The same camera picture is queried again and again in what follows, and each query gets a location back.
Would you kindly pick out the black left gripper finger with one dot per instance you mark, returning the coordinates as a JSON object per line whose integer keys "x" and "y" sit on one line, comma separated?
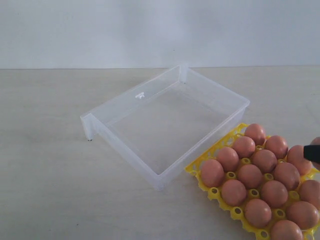
{"x": 311, "y": 153}

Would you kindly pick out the yellow plastic egg tray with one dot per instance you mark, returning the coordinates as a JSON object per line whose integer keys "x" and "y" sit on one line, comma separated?
{"x": 238, "y": 212}

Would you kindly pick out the clear plastic bin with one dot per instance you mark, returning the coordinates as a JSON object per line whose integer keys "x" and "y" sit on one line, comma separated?
{"x": 163, "y": 124}

